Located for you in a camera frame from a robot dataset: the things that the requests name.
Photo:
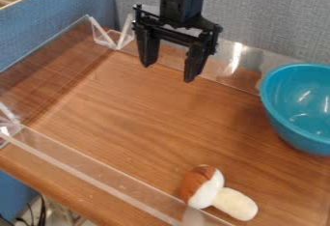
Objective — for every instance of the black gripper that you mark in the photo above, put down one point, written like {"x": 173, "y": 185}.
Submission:
{"x": 176, "y": 23}

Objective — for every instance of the blue plastic bowl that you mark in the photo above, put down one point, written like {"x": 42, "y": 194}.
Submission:
{"x": 295, "y": 96}

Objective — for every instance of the brown and white toy mushroom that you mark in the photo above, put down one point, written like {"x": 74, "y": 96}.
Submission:
{"x": 203, "y": 190}

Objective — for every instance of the clear acrylic barrier wall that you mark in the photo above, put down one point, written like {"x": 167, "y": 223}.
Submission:
{"x": 105, "y": 134}

